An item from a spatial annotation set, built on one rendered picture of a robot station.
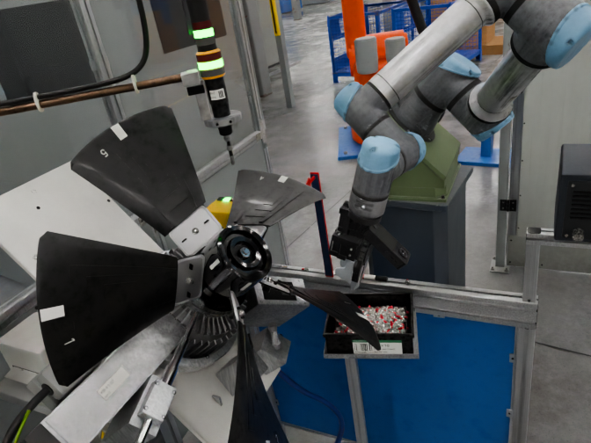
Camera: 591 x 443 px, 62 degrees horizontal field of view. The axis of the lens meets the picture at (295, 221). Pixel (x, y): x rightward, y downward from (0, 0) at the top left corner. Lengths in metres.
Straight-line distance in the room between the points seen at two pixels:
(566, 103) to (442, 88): 1.23
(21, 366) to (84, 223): 0.46
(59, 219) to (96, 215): 0.08
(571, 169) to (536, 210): 1.72
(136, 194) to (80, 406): 0.38
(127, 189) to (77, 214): 0.20
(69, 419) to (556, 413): 1.84
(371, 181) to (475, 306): 0.55
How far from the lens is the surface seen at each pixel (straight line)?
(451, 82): 1.48
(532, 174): 2.76
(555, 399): 2.33
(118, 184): 1.00
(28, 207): 1.15
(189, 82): 0.91
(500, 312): 1.38
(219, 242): 0.90
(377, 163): 0.94
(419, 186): 1.51
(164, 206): 0.98
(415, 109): 1.51
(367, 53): 4.64
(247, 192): 1.17
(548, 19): 1.12
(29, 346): 1.38
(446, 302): 1.39
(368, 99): 1.06
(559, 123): 2.67
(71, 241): 0.79
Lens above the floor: 1.67
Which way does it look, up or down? 27 degrees down
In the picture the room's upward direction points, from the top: 10 degrees counter-clockwise
